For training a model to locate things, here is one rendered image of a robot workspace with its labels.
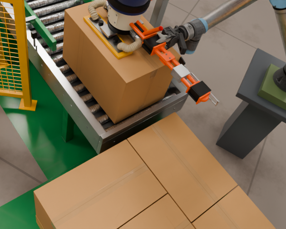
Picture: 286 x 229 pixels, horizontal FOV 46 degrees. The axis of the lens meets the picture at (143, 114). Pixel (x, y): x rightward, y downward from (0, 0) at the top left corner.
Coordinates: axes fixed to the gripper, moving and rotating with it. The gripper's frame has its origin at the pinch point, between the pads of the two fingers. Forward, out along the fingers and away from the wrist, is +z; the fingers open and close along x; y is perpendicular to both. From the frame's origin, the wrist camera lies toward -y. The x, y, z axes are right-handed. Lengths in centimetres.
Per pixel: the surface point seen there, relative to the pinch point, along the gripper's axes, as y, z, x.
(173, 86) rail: -2, -31, -50
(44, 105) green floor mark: 59, 30, -109
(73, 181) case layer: -23, 59, -53
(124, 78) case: -1.5, 19.1, -12.8
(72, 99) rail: 20, 33, -49
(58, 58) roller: 55, 23, -54
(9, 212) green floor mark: -3, 89, -108
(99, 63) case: 18.2, 20.0, -21.7
